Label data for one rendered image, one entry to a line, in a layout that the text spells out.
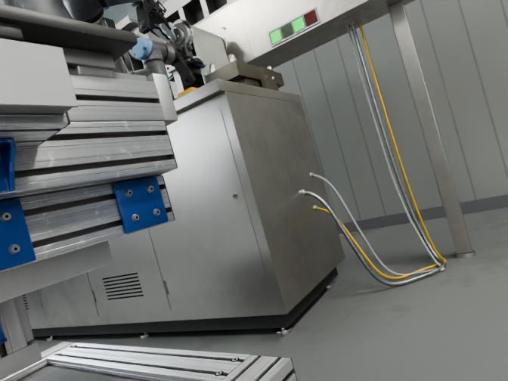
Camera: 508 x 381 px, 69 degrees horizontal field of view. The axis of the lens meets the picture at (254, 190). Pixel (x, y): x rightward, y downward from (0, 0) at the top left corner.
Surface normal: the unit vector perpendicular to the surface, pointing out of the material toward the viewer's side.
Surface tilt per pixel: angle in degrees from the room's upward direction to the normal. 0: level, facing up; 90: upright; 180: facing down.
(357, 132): 90
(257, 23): 90
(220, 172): 90
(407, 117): 90
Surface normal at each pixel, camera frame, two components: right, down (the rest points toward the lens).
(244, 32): -0.51, 0.14
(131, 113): 0.77, -0.22
